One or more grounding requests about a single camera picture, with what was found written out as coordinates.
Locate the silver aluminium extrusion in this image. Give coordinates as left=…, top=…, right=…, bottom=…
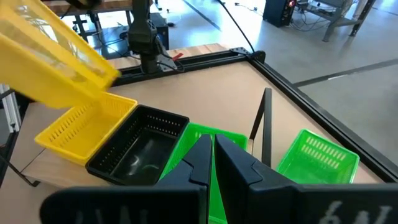
left=0, top=83, right=23, bottom=134

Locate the black floor cable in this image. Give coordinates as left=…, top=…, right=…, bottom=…
left=217, top=0, right=257, bottom=54

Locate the wooden shelf board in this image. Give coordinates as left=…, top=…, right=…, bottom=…
left=21, top=100, right=259, bottom=189

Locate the wooden workbench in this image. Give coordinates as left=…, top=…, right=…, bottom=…
left=43, top=0, right=157, bottom=42

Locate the yellow plastic slotted basket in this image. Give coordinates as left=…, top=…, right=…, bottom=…
left=0, top=0, right=122, bottom=110
left=34, top=91, right=139, bottom=167

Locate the black computer box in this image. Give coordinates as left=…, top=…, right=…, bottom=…
left=262, top=0, right=297, bottom=29

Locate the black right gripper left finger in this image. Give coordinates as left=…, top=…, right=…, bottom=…
left=155, top=133, right=214, bottom=187

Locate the black plastic slotted basket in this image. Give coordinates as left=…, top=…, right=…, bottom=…
left=85, top=104, right=191, bottom=187

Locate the black table edge frame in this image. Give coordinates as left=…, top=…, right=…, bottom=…
left=106, top=46, right=398, bottom=184

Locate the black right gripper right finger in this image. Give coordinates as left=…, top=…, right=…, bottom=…
left=214, top=133, right=299, bottom=224

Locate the black box under workbench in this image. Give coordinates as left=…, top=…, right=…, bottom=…
left=149, top=12, right=170, bottom=51

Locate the green plastic slotted basket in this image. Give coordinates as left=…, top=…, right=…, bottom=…
left=275, top=128, right=361, bottom=185
left=159, top=121, right=249, bottom=224

